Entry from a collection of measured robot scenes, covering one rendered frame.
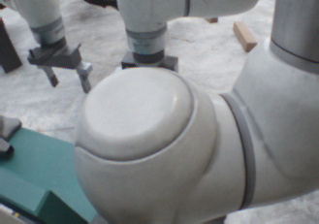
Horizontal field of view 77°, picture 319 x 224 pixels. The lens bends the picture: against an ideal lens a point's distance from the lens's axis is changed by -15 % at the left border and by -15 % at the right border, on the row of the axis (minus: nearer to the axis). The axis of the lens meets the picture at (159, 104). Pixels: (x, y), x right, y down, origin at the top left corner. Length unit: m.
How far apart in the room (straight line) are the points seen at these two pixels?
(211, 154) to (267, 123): 0.06
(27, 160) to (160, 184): 0.42
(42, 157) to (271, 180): 0.46
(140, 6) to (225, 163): 0.31
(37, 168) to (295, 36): 0.51
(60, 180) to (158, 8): 0.39
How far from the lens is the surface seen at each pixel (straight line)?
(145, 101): 0.19
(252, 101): 0.24
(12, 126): 0.63
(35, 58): 0.62
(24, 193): 0.26
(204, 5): 0.45
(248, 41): 2.07
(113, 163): 0.18
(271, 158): 0.24
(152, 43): 0.48
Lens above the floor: 1.13
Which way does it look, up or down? 47 degrees down
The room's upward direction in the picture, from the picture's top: 4 degrees counter-clockwise
